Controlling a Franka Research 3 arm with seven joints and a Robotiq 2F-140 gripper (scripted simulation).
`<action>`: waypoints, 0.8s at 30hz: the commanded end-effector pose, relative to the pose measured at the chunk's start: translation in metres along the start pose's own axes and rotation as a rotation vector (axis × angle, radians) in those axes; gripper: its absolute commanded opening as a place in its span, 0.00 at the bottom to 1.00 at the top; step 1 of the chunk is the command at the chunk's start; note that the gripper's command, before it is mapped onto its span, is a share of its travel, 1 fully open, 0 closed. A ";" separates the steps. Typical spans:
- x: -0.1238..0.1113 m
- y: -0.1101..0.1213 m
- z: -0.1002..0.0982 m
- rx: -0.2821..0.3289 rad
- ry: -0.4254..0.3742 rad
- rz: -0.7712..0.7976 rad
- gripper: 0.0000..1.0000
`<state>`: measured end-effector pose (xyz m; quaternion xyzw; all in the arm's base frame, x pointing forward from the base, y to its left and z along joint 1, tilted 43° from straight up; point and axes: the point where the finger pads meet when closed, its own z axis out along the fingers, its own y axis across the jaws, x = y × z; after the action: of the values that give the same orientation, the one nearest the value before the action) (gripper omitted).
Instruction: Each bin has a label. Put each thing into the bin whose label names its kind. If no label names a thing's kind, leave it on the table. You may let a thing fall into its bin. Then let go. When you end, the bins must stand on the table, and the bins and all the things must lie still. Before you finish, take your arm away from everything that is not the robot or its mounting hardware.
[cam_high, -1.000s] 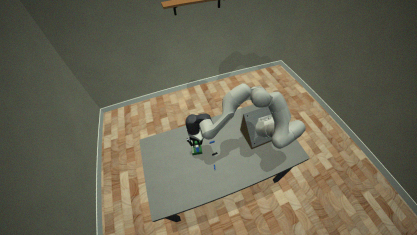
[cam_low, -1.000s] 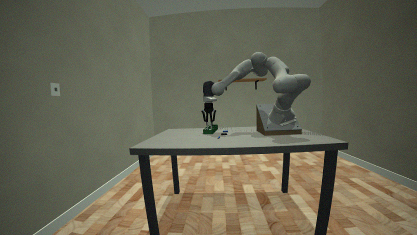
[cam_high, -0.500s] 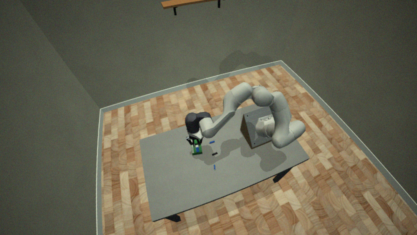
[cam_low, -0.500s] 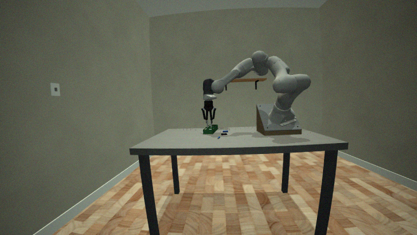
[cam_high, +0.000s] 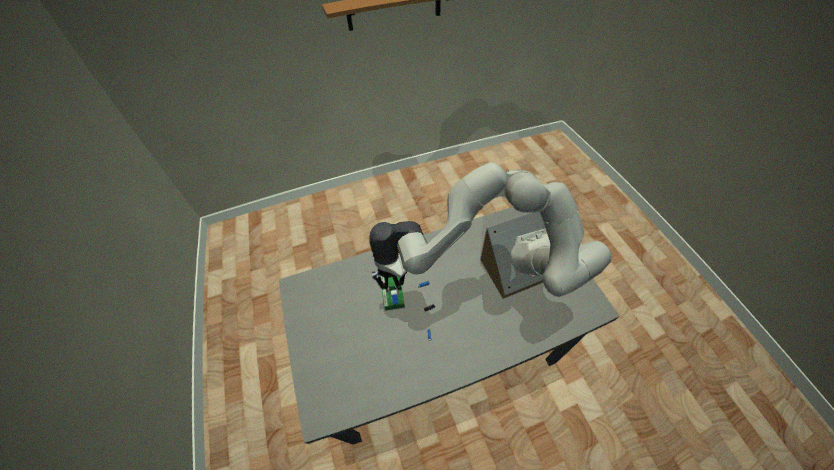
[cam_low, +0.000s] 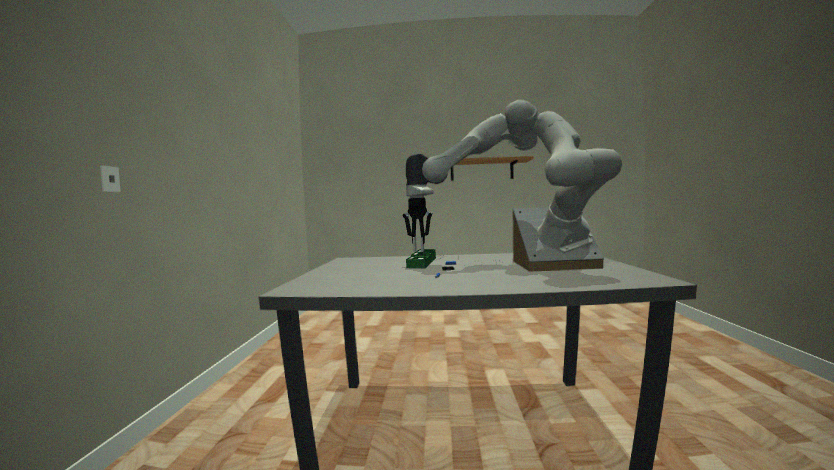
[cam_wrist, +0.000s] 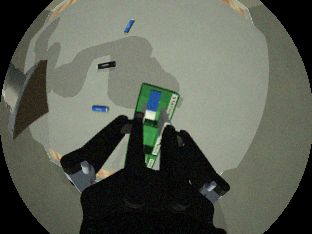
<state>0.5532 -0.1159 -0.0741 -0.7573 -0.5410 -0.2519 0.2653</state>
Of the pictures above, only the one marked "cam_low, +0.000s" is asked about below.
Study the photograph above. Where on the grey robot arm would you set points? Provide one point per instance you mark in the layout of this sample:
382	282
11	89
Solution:
568	166

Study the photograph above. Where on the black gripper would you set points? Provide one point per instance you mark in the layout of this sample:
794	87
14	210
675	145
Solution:
417	210

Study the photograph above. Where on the green rack of bins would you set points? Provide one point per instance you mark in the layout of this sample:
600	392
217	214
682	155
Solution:
428	256

